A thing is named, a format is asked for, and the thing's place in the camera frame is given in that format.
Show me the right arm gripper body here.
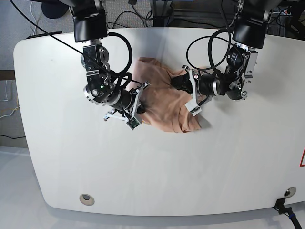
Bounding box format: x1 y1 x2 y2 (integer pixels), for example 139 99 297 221
102 81 150 122

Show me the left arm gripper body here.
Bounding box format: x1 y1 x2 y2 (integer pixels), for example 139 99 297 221
182 65 214 106

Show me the peach pink T-shirt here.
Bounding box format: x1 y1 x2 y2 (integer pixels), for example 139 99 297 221
132 57 212 133

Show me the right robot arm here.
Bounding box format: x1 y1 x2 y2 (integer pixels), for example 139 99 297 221
63 0 149 129

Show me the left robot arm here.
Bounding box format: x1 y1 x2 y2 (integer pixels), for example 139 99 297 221
171 0 280 106

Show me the black round stand base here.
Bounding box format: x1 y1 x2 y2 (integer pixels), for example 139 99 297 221
41 0 69 19

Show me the red triangle sticker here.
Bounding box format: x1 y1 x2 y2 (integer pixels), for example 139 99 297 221
299 149 305 167

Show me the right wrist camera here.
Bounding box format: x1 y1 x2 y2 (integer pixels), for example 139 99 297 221
126 117 142 130

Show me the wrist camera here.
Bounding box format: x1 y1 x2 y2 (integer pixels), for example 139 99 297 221
185 100 202 116
126 117 142 130

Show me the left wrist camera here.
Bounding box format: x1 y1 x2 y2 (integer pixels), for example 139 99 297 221
185 100 202 116

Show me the black metal frame post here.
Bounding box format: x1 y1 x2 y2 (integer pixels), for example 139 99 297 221
149 0 174 27

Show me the left table cable grommet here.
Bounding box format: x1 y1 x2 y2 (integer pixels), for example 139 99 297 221
79 194 95 206

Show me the table cable grommet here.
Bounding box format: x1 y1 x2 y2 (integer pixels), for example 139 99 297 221
284 187 296 198
79 194 95 206

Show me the right table cable grommet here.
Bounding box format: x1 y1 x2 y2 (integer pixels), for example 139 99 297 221
284 187 296 198

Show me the white floor cable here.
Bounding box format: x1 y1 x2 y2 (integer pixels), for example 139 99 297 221
30 0 38 34

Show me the black clamp with cable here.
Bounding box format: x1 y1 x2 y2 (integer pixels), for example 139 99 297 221
273 198 302 229

